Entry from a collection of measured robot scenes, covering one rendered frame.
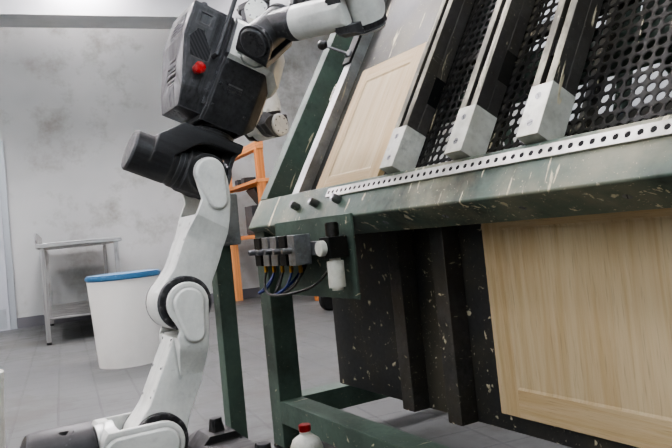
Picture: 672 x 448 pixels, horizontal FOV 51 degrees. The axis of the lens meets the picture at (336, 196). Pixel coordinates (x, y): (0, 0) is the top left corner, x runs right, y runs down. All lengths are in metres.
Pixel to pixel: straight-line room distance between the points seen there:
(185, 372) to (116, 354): 3.04
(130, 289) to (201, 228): 2.98
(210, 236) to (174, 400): 0.43
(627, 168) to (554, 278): 0.52
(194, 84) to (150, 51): 7.43
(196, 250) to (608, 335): 1.04
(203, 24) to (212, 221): 0.53
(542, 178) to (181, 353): 1.01
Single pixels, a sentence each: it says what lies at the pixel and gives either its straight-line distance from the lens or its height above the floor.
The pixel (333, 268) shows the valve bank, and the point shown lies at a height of 0.66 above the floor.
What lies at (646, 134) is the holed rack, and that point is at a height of 0.88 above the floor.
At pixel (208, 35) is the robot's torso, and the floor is 1.32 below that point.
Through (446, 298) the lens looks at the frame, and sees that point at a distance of 1.99.
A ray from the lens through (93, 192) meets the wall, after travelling 8.98.
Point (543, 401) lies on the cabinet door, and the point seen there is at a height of 0.30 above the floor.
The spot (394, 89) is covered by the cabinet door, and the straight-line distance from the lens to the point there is 2.22.
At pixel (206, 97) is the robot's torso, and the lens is 1.93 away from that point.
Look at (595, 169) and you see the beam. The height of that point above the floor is 0.83.
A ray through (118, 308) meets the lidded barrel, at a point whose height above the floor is 0.39.
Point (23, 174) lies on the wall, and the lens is 9.00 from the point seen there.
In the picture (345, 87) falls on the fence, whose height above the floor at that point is 1.27.
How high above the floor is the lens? 0.77
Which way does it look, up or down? 3 degrees up
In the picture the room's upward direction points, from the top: 6 degrees counter-clockwise
